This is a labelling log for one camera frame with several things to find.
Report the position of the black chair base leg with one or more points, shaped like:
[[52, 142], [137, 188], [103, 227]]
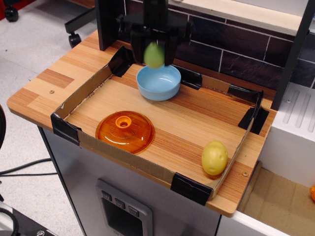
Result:
[[79, 21]]

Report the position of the light blue bowl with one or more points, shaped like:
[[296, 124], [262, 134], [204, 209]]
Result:
[[158, 84]]

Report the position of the black vertical post right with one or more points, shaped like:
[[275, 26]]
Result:
[[294, 54]]

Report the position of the cardboard fence with black tape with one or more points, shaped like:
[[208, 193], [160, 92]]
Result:
[[204, 110]]

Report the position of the black caster wheel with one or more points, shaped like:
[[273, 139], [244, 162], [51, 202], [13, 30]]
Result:
[[74, 39], [11, 14]]

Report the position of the orange transparent pot lid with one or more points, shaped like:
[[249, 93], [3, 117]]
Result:
[[127, 130]]

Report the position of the black vertical post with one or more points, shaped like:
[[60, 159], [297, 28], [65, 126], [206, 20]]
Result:
[[294, 54], [107, 12]]

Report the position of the green toy pear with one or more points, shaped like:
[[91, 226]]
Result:
[[154, 56]]

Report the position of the orange toy in sink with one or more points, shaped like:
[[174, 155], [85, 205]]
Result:
[[312, 192]]

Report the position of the light wooden shelf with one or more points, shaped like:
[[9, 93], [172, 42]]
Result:
[[245, 13]]

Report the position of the black vertical post left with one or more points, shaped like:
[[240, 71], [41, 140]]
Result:
[[107, 12]]

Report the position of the yellow toy potato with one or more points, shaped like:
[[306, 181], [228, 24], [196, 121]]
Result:
[[214, 158]]

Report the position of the grey toy oven panel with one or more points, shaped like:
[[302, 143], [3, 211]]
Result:
[[124, 215]]

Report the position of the white toy sink unit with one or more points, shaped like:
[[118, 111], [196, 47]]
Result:
[[278, 200]]

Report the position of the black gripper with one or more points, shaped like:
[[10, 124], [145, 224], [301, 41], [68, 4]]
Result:
[[155, 22]]

